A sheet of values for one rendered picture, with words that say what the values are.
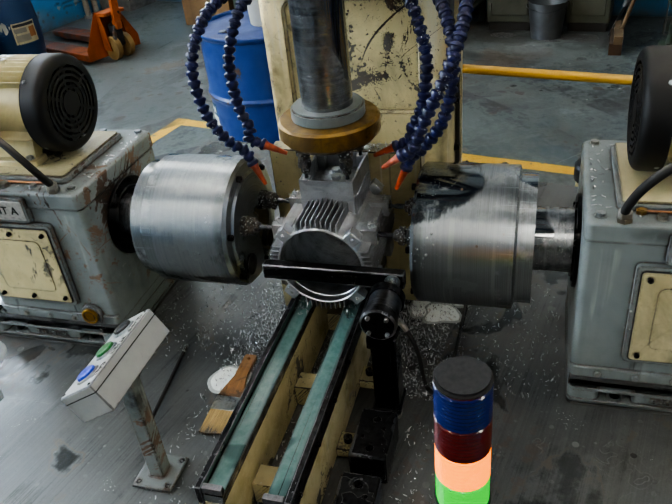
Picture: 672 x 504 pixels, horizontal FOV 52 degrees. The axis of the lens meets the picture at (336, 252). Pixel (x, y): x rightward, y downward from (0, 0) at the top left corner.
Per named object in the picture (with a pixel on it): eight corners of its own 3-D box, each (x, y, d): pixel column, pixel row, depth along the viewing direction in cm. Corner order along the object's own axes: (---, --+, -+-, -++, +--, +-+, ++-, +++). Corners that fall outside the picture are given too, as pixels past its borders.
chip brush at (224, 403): (240, 355, 138) (239, 352, 137) (263, 358, 136) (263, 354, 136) (198, 434, 121) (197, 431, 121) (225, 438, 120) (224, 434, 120)
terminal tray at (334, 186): (319, 183, 137) (315, 150, 133) (372, 185, 134) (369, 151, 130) (301, 214, 127) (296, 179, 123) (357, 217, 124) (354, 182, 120)
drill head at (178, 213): (149, 231, 159) (119, 130, 145) (299, 241, 149) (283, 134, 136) (89, 297, 139) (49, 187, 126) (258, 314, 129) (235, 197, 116)
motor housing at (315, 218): (308, 247, 146) (297, 166, 136) (397, 253, 141) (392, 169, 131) (277, 305, 130) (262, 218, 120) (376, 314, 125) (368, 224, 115)
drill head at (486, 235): (392, 247, 144) (385, 136, 130) (603, 262, 133) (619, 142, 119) (365, 324, 124) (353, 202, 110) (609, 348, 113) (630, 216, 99)
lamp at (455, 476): (439, 445, 80) (438, 417, 77) (492, 452, 78) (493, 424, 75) (431, 488, 75) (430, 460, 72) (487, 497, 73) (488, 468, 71)
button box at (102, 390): (142, 344, 111) (120, 320, 109) (171, 330, 108) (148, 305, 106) (84, 424, 98) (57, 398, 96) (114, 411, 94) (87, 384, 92)
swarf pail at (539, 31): (522, 42, 531) (524, 5, 516) (528, 30, 554) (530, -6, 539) (563, 42, 520) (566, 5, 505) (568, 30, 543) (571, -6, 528)
